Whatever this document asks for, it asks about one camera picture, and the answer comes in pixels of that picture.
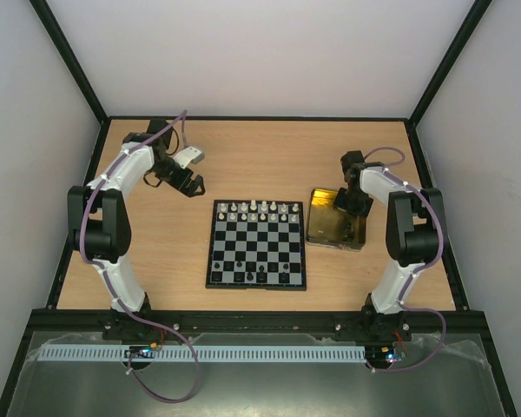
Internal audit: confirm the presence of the gold metal tin tray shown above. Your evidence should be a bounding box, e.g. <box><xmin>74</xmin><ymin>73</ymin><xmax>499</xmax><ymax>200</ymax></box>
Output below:
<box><xmin>305</xmin><ymin>188</ymin><xmax>366</xmax><ymax>251</ymax></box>

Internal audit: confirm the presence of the black mounting rail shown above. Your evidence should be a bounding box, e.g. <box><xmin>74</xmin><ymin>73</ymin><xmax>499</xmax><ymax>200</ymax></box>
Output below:
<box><xmin>102</xmin><ymin>310</ymin><xmax>413</xmax><ymax>342</ymax></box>

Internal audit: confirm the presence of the black white chessboard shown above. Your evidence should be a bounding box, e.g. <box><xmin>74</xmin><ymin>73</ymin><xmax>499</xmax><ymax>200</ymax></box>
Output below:
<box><xmin>205</xmin><ymin>200</ymin><xmax>307</xmax><ymax>291</ymax></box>

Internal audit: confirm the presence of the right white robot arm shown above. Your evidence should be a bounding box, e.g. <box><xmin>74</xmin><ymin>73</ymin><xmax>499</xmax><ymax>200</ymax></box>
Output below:
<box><xmin>333</xmin><ymin>150</ymin><xmax>447</xmax><ymax>341</ymax></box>

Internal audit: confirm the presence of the white slotted cable duct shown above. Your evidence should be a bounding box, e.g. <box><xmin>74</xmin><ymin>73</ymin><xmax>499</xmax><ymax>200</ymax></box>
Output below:
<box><xmin>36</xmin><ymin>344</ymin><xmax>366</xmax><ymax>363</ymax></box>

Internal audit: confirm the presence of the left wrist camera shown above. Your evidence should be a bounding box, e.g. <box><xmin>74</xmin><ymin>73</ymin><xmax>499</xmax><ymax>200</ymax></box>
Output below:
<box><xmin>174</xmin><ymin>146</ymin><xmax>205</xmax><ymax>169</ymax></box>

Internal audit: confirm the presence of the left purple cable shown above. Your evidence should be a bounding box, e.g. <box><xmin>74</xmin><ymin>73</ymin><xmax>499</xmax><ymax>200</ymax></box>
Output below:
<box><xmin>76</xmin><ymin>109</ymin><xmax>201</xmax><ymax>403</ymax></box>

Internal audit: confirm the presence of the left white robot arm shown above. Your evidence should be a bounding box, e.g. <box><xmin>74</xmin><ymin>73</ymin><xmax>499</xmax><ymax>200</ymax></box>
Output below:
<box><xmin>67</xmin><ymin>112</ymin><xmax>206</xmax><ymax>315</ymax></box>

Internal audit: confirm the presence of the black frame enclosure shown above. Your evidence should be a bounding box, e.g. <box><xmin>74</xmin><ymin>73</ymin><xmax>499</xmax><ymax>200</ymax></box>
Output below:
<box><xmin>0</xmin><ymin>0</ymin><xmax>517</xmax><ymax>416</ymax></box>

